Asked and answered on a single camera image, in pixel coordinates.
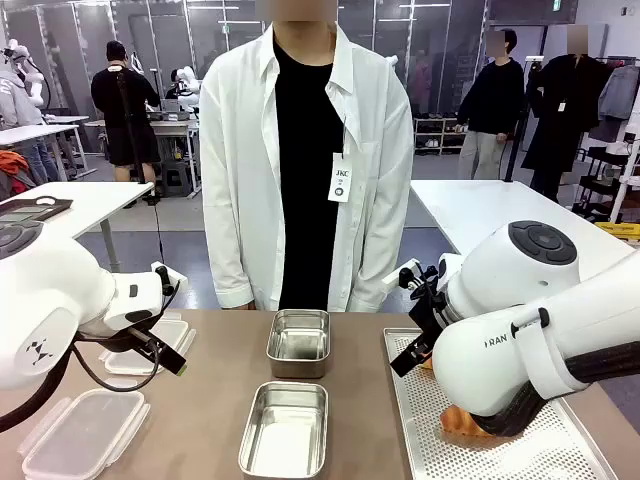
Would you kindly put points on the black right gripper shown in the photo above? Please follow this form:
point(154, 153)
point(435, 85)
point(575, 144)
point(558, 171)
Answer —
point(432, 315)

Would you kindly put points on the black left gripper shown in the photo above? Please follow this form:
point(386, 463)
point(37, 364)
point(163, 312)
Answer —
point(130, 340)

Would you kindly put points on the clear plastic container lid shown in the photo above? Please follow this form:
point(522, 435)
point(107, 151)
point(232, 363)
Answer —
point(170, 335)
point(85, 435)

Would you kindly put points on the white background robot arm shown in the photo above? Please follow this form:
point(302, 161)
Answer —
point(186, 80)
point(30, 75)

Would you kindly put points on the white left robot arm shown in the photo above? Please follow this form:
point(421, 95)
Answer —
point(50, 280)

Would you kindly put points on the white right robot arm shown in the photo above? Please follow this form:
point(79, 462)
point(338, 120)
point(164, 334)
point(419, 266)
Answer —
point(500, 270)

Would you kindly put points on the steel rectangular container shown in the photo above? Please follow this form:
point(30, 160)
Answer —
point(299, 340)
point(282, 435)

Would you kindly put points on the perforated metal baking tray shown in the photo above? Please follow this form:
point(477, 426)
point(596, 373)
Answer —
point(415, 425)

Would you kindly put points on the large white table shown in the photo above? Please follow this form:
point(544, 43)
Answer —
point(475, 210)

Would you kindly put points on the white table with grey leg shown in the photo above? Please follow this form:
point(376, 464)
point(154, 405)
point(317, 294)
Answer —
point(90, 200)

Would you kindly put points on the black plastic stool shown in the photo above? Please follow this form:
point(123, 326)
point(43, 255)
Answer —
point(176, 180)

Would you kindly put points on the black flat tray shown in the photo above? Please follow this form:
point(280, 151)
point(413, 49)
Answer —
point(55, 205)

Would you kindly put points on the white JKC name tag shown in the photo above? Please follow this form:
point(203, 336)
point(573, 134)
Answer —
point(340, 177)

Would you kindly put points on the person in white shirt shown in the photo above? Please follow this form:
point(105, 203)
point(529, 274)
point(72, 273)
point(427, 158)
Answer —
point(240, 175)

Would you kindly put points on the grey background work table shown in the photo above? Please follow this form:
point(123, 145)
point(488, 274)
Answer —
point(170, 127)

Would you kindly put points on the wooden shoe rack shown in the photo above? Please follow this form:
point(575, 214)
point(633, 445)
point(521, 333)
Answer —
point(440, 131)

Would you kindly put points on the orange red clothing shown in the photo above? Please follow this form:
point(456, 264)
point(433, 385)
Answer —
point(12, 162)

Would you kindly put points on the yellow box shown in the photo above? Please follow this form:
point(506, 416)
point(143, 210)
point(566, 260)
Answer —
point(615, 231)

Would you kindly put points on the white background work table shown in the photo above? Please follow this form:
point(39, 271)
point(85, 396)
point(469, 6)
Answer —
point(35, 131)

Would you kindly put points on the man in black shorts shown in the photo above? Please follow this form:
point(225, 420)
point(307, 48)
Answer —
point(122, 100)

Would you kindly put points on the black utility cart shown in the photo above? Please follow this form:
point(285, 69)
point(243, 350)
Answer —
point(600, 185)

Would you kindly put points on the person in beige trousers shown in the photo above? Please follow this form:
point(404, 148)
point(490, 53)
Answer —
point(492, 100)

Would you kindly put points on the person in grey hoodie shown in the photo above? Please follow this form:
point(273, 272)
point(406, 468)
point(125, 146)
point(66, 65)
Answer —
point(15, 100)

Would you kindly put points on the person in black coat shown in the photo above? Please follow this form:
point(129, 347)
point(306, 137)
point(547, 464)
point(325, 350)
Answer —
point(560, 100)

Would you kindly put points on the grey hanging garment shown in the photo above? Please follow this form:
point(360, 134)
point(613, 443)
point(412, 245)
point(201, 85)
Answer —
point(620, 95)

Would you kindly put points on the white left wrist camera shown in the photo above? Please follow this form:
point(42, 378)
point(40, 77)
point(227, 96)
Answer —
point(172, 277)

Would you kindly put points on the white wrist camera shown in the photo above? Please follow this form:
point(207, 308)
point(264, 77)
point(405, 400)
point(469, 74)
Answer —
point(172, 277)
point(397, 276)

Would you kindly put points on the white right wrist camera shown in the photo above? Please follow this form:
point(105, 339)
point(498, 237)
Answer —
point(397, 276)

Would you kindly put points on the black camera stand pole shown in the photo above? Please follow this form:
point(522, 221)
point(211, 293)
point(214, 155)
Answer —
point(513, 150)

